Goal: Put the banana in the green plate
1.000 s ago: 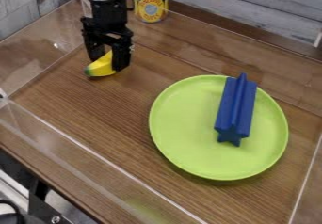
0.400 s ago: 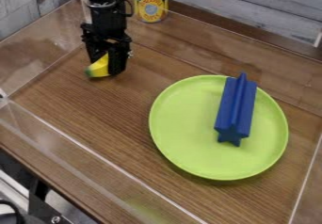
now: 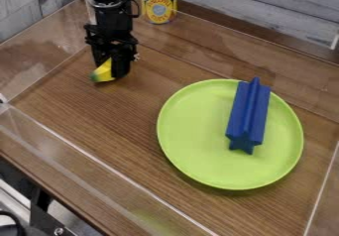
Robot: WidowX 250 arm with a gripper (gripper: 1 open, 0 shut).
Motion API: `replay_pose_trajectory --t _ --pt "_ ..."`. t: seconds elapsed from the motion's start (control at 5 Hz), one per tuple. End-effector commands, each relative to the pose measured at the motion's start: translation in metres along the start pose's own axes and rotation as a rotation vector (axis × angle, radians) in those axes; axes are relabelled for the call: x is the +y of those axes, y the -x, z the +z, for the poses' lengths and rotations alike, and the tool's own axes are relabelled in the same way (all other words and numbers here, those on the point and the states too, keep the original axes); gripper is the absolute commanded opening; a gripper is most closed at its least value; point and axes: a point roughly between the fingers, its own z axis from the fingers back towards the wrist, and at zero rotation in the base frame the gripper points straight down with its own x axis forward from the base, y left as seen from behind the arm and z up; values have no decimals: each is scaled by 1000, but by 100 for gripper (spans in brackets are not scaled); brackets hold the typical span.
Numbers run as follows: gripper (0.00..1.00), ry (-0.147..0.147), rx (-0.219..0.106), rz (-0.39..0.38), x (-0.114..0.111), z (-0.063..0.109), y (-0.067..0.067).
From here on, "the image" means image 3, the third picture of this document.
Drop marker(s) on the clear acrylic tray wall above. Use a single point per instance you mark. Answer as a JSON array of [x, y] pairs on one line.
[[81, 137]]

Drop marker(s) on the black metal table bracket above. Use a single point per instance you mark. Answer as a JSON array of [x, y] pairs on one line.
[[41, 219]]

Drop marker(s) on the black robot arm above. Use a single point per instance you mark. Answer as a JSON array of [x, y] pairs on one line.
[[109, 38]]

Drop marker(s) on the yellow toy banana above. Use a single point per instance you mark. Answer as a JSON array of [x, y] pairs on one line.
[[101, 73]]

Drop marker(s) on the yellow labelled tin can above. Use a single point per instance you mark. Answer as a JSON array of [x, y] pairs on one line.
[[159, 11]]

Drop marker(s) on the green round plate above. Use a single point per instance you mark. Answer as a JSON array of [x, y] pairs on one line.
[[191, 134]]

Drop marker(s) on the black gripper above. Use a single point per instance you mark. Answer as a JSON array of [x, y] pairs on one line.
[[108, 34]]

